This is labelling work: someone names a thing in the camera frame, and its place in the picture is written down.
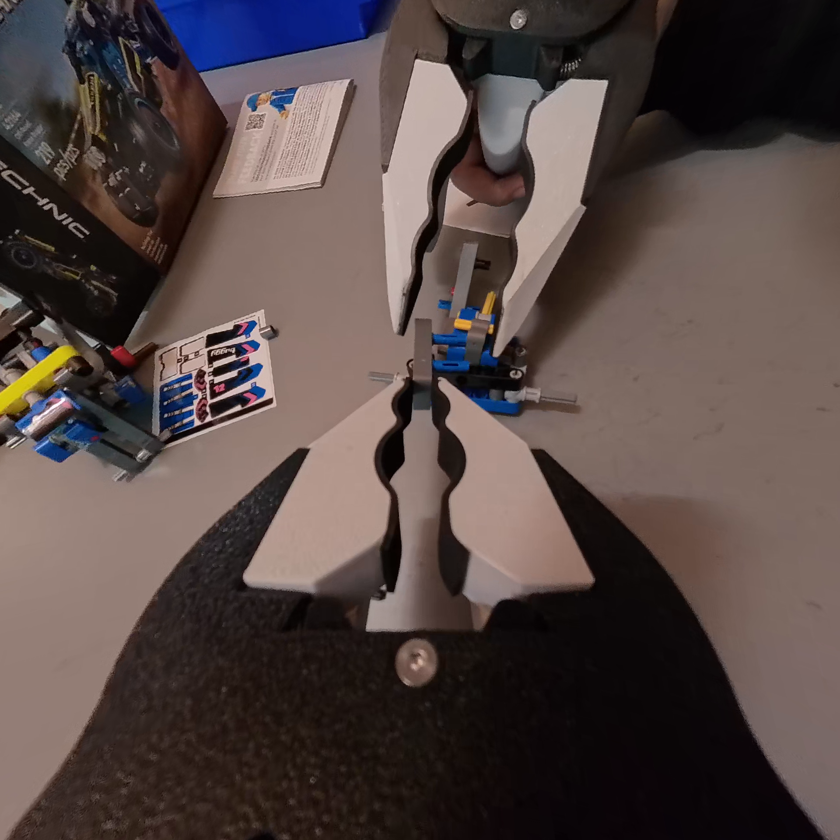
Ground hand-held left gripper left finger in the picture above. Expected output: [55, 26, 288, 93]
[243, 378, 403, 599]

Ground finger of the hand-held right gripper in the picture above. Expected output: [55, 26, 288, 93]
[491, 77, 610, 360]
[381, 54, 476, 337]

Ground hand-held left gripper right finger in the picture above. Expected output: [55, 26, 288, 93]
[436, 378, 596, 605]

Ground blue lego chassis assembly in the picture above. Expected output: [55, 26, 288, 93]
[369, 241, 578, 417]

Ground grey lego beam blue pins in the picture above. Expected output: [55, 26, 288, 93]
[412, 318, 470, 411]

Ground lego sticker sheet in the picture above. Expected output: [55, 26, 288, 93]
[152, 310, 275, 448]

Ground lego assembly with yellow beam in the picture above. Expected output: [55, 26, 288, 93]
[0, 289, 165, 483]

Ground black lego set box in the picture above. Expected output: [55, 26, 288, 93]
[0, 0, 228, 347]

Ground person's right hand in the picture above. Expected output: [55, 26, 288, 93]
[450, 140, 527, 207]

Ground open instruction booklet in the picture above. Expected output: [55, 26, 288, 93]
[438, 187, 522, 238]

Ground small white leaflet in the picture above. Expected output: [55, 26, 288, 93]
[213, 79, 355, 199]

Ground plain blue plastic bin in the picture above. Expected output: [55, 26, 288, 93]
[156, 0, 403, 73]

